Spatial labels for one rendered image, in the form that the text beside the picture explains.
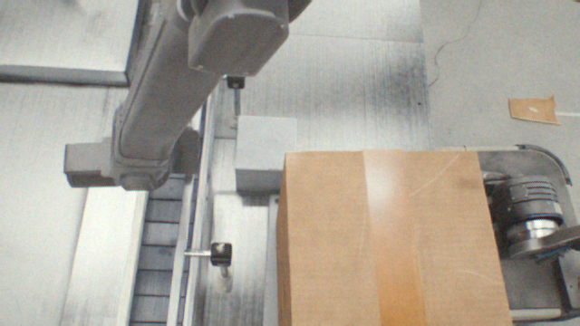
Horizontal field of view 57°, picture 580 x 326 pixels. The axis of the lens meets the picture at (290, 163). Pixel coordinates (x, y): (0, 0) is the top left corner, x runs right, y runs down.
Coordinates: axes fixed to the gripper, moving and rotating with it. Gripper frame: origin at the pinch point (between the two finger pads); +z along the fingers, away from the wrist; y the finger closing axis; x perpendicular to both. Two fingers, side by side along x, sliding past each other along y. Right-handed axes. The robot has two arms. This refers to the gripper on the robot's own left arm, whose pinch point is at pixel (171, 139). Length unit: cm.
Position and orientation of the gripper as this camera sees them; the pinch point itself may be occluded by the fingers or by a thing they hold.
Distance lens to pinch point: 87.2
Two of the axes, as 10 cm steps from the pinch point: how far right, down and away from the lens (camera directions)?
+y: -10.0, -0.6, -0.7
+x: -0.7, 9.7, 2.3
